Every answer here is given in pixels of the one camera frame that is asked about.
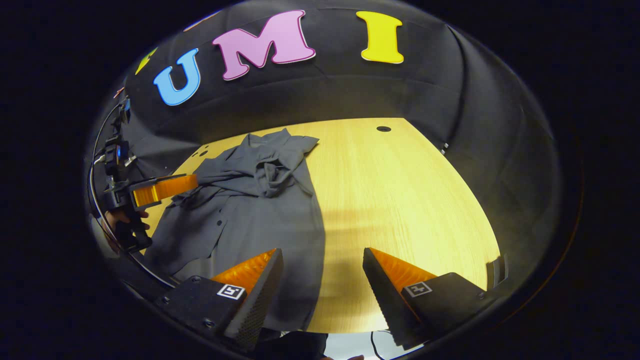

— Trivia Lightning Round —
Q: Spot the grey button-up shirt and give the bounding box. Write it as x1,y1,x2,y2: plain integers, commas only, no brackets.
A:
142,128,327,333

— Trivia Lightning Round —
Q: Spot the person's dark clothing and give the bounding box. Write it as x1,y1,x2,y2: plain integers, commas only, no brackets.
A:
259,329,329,360

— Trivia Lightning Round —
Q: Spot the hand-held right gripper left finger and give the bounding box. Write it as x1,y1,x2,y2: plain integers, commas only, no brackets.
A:
154,248,284,350

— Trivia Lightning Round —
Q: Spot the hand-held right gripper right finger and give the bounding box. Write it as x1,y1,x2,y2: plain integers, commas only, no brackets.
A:
362,247,497,350

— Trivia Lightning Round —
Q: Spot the thin black cable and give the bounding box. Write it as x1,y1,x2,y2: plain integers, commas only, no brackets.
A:
370,331,387,360

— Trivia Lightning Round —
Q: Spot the black backdrop cloth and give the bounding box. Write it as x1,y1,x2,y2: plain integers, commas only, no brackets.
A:
85,0,563,281

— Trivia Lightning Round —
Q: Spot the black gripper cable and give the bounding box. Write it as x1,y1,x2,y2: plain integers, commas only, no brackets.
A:
87,100,178,291

